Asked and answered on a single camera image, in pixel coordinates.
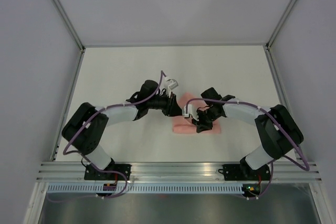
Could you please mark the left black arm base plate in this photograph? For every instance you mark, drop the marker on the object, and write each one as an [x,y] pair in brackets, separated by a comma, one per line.
[119,172]

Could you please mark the aluminium frame post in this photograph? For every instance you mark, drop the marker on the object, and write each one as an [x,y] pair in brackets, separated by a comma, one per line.
[68,24]
[289,8]

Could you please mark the pink cloth napkin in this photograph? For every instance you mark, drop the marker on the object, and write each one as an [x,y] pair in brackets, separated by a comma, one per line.
[181,125]

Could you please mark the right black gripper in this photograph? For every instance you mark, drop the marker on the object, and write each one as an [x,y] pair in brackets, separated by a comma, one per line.
[200,125]

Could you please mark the white slotted cable duct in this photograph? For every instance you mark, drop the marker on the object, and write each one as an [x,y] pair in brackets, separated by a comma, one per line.
[148,188]

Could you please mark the left aluminium frame post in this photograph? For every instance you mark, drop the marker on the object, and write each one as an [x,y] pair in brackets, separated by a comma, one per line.
[68,24]

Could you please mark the aluminium front rail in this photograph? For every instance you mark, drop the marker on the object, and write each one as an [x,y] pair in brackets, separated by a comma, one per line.
[166,172]

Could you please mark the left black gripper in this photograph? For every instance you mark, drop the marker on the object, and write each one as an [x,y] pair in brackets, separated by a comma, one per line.
[172,108]

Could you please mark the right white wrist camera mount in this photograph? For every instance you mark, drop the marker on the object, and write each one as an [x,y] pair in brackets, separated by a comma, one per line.
[189,111]

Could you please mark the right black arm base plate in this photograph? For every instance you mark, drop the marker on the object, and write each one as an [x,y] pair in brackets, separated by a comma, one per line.
[238,172]

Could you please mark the right aluminium frame post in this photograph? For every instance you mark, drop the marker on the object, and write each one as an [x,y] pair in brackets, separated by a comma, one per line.
[289,8]

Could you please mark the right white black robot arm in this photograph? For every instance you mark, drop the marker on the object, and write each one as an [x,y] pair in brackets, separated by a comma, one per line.
[277,130]

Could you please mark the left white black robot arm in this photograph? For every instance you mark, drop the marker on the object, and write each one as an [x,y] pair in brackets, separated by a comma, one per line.
[85,128]

